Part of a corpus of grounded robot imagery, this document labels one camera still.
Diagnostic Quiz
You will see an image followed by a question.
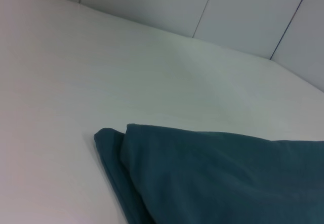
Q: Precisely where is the teal blue t-shirt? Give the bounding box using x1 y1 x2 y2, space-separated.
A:
93 123 324 224

